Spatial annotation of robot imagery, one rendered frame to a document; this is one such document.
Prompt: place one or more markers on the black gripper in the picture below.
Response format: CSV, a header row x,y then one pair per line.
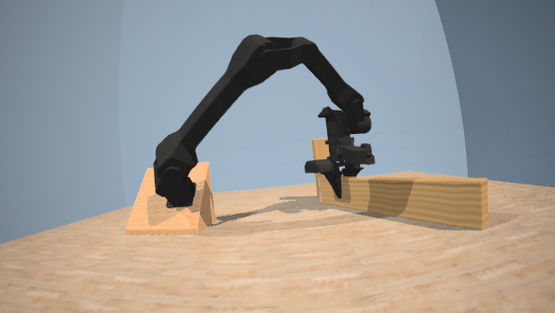
x,y
330,168

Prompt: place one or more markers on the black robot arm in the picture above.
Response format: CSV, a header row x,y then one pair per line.
x,y
256,59

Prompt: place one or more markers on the wooden post with slot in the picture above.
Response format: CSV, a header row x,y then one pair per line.
x,y
320,151

